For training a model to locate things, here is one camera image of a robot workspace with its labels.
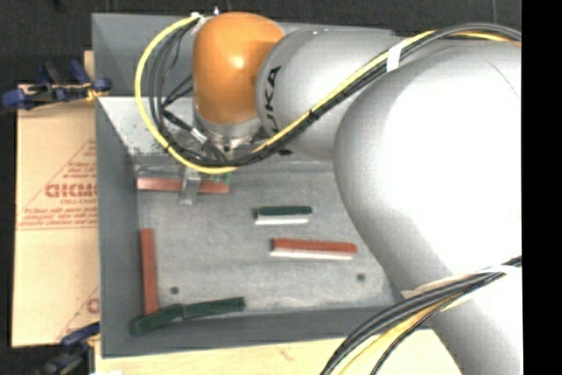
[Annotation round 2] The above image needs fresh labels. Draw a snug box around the red-brown flat block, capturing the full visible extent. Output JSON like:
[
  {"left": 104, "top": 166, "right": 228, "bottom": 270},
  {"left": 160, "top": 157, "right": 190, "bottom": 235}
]
[
  {"left": 139, "top": 227, "right": 161, "bottom": 317},
  {"left": 269, "top": 237, "right": 358, "bottom": 262},
  {"left": 135, "top": 177, "right": 231, "bottom": 195}
]

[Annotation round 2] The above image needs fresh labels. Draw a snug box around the grey metal bin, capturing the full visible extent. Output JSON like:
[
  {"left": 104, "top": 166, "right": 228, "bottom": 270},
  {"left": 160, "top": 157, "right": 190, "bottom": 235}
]
[{"left": 90, "top": 12, "right": 425, "bottom": 357}]

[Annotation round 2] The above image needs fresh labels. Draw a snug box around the dark green flat block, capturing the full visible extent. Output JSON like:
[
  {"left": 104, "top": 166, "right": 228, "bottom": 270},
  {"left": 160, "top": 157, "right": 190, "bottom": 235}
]
[
  {"left": 252, "top": 206, "right": 313, "bottom": 227},
  {"left": 127, "top": 303, "right": 185, "bottom": 337},
  {"left": 181, "top": 296, "right": 247, "bottom": 321}
]

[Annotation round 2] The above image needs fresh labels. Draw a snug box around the brown cardboard board, red print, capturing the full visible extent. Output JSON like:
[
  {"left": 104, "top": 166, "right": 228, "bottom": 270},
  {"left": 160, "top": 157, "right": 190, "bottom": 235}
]
[{"left": 10, "top": 99, "right": 101, "bottom": 349}]

